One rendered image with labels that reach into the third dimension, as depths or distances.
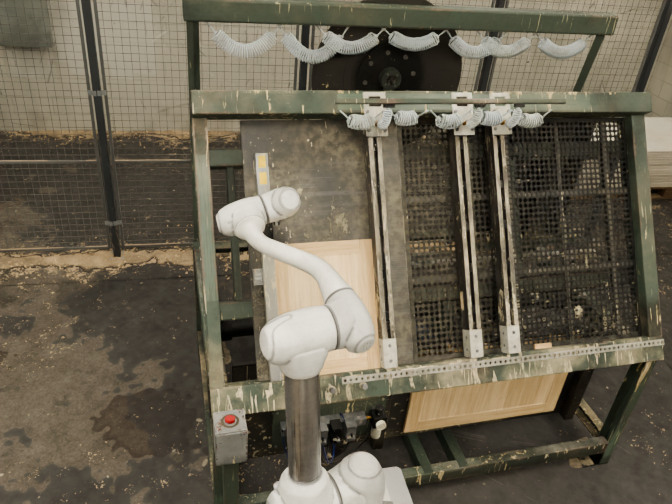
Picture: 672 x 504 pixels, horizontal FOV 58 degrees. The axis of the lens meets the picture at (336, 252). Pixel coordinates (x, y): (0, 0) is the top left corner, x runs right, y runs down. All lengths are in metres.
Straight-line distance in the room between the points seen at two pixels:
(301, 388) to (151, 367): 2.37
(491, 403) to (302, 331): 1.96
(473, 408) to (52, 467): 2.21
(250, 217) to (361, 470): 0.88
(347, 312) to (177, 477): 1.94
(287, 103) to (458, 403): 1.77
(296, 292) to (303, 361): 0.95
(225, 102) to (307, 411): 1.33
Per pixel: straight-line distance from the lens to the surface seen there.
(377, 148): 2.68
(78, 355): 4.20
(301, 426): 1.81
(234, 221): 2.03
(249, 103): 2.57
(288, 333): 1.63
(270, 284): 2.55
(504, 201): 2.91
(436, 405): 3.28
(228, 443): 2.40
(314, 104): 2.62
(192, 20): 2.90
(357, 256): 2.66
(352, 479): 2.02
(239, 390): 2.56
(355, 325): 1.69
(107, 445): 3.64
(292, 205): 2.03
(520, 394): 3.50
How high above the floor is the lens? 2.71
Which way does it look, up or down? 32 degrees down
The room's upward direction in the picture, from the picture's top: 6 degrees clockwise
